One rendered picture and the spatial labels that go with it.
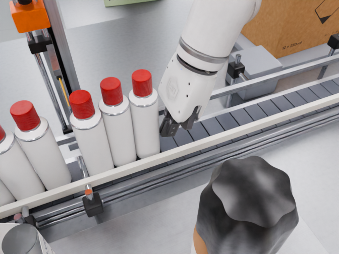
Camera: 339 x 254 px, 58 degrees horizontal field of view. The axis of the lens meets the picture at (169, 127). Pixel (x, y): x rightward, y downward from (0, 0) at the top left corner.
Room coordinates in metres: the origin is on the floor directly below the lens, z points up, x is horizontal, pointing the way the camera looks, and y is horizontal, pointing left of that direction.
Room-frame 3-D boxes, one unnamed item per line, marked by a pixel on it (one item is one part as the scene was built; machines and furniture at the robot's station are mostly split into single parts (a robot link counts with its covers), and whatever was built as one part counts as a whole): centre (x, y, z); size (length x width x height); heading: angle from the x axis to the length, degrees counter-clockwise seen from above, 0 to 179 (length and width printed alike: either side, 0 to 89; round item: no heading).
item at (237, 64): (0.56, -0.16, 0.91); 0.07 x 0.03 x 0.17; 23
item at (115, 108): (0.37, 0.09, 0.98); 0.05 x 0.05 x 0.20
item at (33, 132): (0.32, 0.22, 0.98); 0.05 x 0.05 x 0.20
